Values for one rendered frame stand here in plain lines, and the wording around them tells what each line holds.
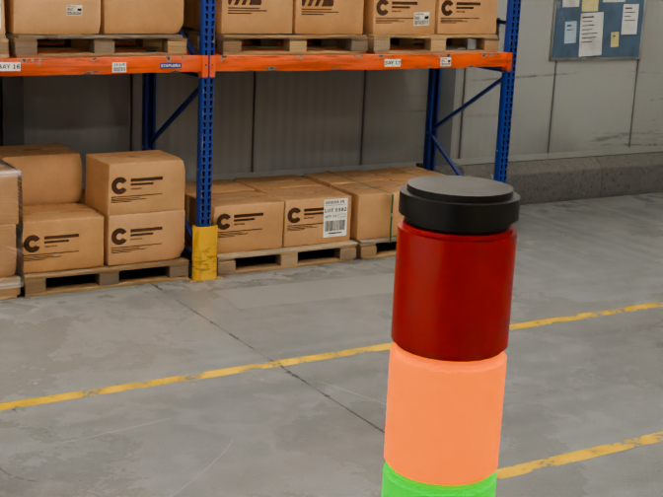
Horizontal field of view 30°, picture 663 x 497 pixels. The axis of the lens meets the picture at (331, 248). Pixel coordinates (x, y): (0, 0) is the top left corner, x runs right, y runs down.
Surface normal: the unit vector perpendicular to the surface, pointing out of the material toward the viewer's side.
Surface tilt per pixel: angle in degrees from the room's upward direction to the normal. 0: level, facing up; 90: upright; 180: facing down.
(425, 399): 90
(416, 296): 90
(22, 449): 0
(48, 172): 88
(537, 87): 90
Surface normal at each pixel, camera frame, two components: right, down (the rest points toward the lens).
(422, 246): -0.61, 0.17
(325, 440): 0.04, -0.97
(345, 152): 0.51, 0.23
